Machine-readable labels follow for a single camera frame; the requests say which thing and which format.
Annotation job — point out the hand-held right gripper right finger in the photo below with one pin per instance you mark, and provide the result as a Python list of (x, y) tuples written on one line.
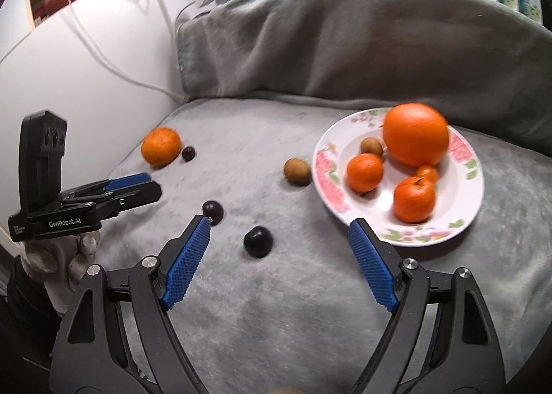
[(373, 264)]

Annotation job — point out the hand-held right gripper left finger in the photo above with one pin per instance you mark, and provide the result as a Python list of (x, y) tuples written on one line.
[(187, 264)]

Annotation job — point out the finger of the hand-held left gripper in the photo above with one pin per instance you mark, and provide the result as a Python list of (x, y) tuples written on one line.
[(127, 180), (138, 195)]

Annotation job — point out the large rough-skinned orange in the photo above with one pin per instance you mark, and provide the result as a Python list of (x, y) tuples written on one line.
[(161, 146)]

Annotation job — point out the mandarin with stem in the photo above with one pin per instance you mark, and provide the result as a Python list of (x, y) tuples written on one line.
[(414, 199)]

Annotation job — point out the small mandarin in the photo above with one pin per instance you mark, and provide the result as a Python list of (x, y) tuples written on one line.
[(365, 172)]

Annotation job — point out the white floral plate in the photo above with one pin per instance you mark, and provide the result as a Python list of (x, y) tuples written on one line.
[(457, 204)]

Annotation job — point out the tiny orange kumquat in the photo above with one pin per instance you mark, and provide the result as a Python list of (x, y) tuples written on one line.
[(427, 174)]

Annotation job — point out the small brown kiwi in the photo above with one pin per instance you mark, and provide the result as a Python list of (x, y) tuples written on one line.
[(371, 147)]

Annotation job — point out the large smooth orange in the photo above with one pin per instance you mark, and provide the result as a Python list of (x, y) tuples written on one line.
[(415, 134)]

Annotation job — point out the person's left hand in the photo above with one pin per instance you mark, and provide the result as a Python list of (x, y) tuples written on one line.
[(56, 253)]

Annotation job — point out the white side board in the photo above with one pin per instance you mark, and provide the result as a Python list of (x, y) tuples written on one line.
[(86, 96)]

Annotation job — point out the light grey fleece blanket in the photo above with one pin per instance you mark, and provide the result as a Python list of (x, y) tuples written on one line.
[(280, 312)]

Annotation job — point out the dark grey fleece blanket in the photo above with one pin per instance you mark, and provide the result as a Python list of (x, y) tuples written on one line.
[(345, 40)]

